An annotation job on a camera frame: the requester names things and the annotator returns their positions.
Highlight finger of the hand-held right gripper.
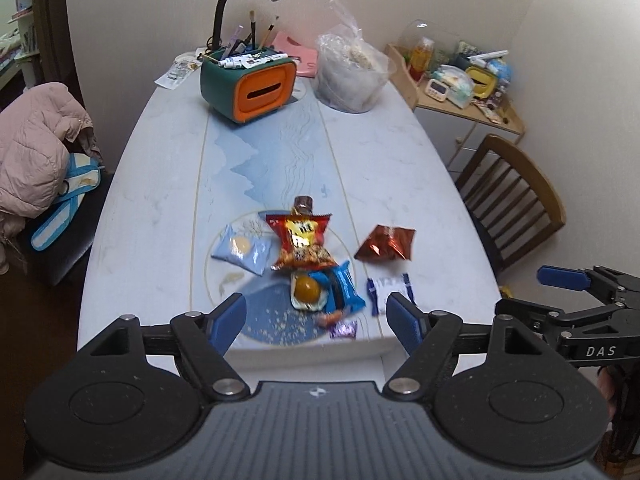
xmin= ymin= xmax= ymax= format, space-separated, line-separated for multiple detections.
xmin=495 ymin=299 xmax=626 ymax=343
xmin=537 ymin=266 xmax=640 ymax=311

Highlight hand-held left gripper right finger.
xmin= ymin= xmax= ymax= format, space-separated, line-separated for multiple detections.
xmin=384 ymin=291 xmax=551 ymax=396

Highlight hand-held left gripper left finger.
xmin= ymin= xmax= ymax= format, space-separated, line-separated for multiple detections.
xmin=80 ymin=292 xmax=251 ymax=402

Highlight white dark-edged candy packet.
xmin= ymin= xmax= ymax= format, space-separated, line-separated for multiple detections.
xmin=366 ymin=273 xmax=417 ymax=317

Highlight light blue snack packet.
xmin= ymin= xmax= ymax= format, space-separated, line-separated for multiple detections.
xmin=211 ymin=224 xmax=272 ymax=276

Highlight packaged brown egg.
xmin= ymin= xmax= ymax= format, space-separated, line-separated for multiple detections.
xmin=290 ymin=270 xmax=333 ymax=311

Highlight orange red snack bag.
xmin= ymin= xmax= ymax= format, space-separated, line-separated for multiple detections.
xmin=265 ymin=212 xmax=337 ymax=272

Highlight red foil snack packet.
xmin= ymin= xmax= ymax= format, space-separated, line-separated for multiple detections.
xmin=354 ymin=224 xmax=417 ymax=262

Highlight wooden chair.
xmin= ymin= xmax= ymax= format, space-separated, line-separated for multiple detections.
xmin=455 ymin=133 xmax=567 ymax=276

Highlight dark seat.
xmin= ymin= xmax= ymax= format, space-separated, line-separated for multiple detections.
xmin=25 ymin=170 xmax=118 ymax=288

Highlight wooden side cabinet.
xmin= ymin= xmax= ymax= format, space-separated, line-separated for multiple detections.
xmin=385 ymin=42 xmax=527 ymax=172

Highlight blue white bag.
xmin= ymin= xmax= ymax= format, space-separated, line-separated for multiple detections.
xmin=30 ymin=152 xmax=103 ymax=252

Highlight yellow container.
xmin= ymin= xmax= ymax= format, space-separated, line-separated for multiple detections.
xmin=465 ymin=65 xmax=497 ymax=99

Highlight clear wrapped packet stack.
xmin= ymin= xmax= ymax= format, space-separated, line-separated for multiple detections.
xmin=436 ymin=65 xmax=475 ymax=109

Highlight green orange desk organizer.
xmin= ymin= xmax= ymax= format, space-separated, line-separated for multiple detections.
xmin=200 ymin=47 xmax=298 ymax=124

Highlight white marker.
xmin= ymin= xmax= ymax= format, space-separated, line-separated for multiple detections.
xmin=467 ymin=50 xmax=510 ymax=67

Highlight clear plastic bag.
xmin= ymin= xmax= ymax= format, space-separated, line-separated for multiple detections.
xmin=314 ymin=0 xmax=391 ymax=113

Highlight printed paper sheets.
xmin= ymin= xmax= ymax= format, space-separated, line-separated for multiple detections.
xmin=154 ymin=51 xmax=203 ymax=91

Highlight white tube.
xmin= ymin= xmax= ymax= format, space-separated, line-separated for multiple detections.
xmin=217 ymin=52 xmax=290 ymax=69

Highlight pink padded jacket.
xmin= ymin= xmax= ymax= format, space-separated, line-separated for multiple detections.
xmin=0 ymin=82 xmax=96 ymax=261

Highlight orange bottle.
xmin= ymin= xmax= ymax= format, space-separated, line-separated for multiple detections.
xmin=410 ymin=37 xmax=436 ymax=75

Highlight pink folder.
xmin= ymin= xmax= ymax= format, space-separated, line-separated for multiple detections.
xmin=270 ymin=31 xmax=321 ymax=79

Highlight clear plastic dome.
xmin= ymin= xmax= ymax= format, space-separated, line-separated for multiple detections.
xmin=397 ymin=20 xmax=463 ymax=68

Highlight purple pen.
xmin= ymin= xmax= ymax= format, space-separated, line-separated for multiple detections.
xmin=226 ymin=25 xmax=246 ymax=57

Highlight white bookshelf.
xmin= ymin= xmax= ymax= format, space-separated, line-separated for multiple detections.
xmin=0 ymin=0 xmax=43 ymax=86

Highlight dark handled paint brush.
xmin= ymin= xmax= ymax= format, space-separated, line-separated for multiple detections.
xmin=257 ymin=15 xmax=281 ymax=50

